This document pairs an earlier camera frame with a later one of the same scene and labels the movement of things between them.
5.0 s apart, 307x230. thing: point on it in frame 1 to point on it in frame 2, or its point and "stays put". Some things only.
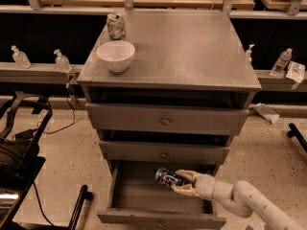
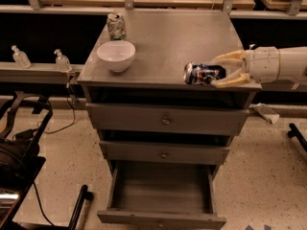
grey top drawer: [167, 118] stays put
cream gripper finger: [189, 174] to [235, 57]
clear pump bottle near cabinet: [62, 62] stays put
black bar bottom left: [84, 195] stays put
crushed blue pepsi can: [164, 175] to [202, 74]
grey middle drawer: [164, 151] stays put
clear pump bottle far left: [20, 58] stays put
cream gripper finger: [186, 189] to [238, 78]
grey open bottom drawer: [139, 201] stays put
